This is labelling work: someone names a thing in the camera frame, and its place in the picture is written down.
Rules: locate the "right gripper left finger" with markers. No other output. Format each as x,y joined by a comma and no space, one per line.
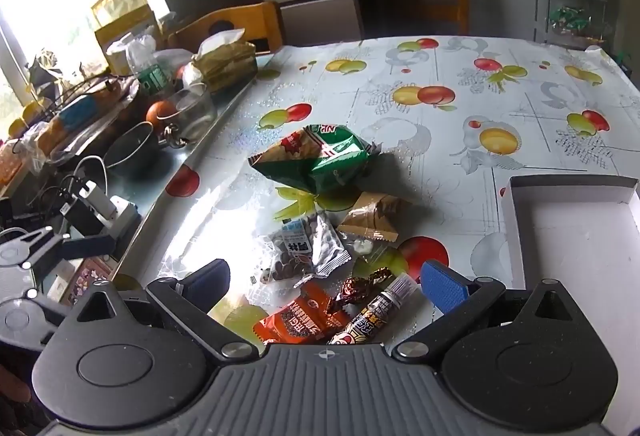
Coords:
186,303

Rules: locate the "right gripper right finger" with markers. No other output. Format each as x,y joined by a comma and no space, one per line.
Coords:
462,302

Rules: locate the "brown cone snack stick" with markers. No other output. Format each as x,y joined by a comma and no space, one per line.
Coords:
373,318

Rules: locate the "brown foil candy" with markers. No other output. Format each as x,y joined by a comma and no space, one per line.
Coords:
356,289

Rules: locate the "brown peanut snack packet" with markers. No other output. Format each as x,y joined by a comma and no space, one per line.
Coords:
372,217

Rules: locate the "orange square snack packet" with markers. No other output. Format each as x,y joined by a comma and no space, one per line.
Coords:
305,320

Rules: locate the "clear sunflower seed packet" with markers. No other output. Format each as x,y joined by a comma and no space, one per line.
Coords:
304,248

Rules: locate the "green shrimp chips bag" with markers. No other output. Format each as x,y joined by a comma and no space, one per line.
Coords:
316,159

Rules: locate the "white power strip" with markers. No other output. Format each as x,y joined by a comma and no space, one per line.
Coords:
102,214

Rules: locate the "bread loaf in bag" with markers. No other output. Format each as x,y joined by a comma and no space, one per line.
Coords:
80,113

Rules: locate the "white cardboard box tray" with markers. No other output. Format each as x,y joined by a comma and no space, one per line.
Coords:
583,230

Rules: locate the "dark round bowl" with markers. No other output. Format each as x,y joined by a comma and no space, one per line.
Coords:
133,152

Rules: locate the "fruit-pattern tablecloth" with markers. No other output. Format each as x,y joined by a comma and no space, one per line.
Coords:
455,118

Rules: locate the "orange fruit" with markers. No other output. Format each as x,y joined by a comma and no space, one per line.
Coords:
158,111

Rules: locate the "plastic water bottle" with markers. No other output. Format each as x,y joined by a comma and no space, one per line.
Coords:
144,66

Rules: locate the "tissue pack in gold wrapper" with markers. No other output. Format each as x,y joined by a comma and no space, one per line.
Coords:
225,58

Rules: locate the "yellow paper bag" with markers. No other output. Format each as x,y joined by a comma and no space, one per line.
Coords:
116,19

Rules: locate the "wooden chair at left side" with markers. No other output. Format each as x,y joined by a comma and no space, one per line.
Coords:
261,22

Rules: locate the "green candies on shelf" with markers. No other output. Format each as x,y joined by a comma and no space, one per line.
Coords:
568,20

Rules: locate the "clear acrylic shelf cart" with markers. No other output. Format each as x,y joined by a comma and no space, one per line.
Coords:
596,34

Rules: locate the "grey cabinet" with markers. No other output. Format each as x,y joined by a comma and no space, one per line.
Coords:
312,22

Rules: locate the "glass bowl with handle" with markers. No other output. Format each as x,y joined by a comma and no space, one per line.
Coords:
196,112

